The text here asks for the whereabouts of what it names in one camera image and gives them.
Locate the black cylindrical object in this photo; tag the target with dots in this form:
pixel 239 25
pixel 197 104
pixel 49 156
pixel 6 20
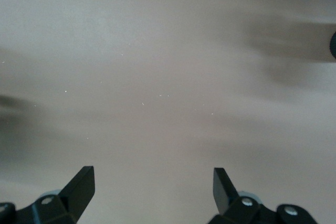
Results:
pixel 334 45

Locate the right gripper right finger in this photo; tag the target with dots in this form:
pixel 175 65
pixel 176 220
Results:
pixel 225 195

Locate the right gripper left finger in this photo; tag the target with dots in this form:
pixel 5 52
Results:
pixel 73 195

